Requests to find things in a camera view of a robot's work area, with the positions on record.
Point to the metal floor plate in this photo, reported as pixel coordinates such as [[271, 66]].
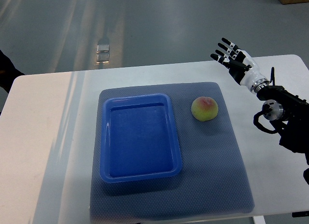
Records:
[[103, 51]]

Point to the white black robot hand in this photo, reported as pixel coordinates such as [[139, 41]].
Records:
[[241, 66]]

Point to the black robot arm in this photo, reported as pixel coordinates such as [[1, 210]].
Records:
[[285, 114]]

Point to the blue plastic tray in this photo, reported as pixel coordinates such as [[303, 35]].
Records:
[[139, 139]]

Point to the black bracket under table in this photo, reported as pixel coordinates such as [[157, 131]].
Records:
[[300, 214]]

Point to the green red peach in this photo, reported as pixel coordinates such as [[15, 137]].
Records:
[[204, 109]]

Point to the grey blue textured mat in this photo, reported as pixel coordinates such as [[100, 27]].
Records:
[[213, 179]]

